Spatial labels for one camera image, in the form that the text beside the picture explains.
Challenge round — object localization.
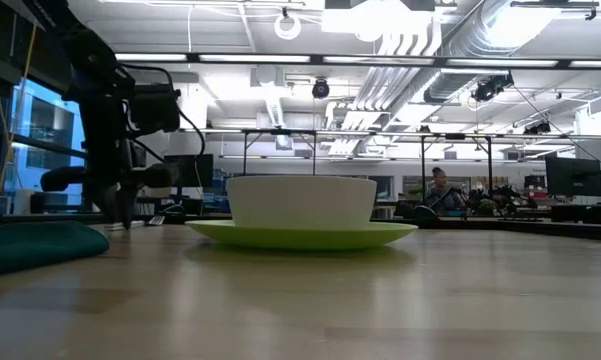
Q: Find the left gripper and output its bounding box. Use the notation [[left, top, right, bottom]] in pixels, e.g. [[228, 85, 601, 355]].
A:
[[39, 84, 178, 230]]

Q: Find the white bowl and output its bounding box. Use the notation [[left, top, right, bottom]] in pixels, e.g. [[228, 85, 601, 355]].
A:
[[225, 174, 378, 231]]

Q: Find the lime green plate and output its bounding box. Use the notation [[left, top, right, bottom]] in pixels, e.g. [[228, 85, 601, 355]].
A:
[[184, 220, 420, 252]]

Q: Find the black computer monitor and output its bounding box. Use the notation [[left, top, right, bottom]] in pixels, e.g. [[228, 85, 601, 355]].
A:
[[172, 153, 215, 190], [545, 156, 601, 198]]

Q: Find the dark green folded cloth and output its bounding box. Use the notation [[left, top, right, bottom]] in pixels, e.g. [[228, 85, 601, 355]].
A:
[[0, 220, 111, 278]]

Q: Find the dark-framed window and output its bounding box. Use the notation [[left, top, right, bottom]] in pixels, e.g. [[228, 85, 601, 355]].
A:
[[0, 74, 101, 212]]

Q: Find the long light bar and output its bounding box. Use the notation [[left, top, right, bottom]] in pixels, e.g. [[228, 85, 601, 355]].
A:
[[114, 51, 601, 70]]

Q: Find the person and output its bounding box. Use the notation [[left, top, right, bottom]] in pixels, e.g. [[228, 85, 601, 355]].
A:
[[423, 166, 465, 215]]

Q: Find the small potted plant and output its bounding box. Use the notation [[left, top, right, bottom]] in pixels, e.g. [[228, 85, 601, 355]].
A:
[[474, 198, 501, 218]]

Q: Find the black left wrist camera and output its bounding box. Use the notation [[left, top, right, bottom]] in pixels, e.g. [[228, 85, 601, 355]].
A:
[[128, 83, 182, 135]]

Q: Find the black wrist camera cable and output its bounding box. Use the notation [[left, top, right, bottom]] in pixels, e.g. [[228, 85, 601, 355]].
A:
[[119, 62, 207, 157]]

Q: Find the black background workstation frame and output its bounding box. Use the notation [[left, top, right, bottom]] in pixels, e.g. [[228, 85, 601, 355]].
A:
[[179, 127, 494, 217]]

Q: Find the black ceiling camera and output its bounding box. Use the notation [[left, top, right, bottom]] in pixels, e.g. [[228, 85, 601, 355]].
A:
[[311, 78, 331, 100], [471, 71, 516, 103]]

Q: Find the white coiled cable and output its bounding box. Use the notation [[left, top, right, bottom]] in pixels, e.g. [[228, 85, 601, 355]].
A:
[[273, 12, 303, 41]]

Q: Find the silver ventilation duct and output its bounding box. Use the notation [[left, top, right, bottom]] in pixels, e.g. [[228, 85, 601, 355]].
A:
[[423, 0, 571, 105]]

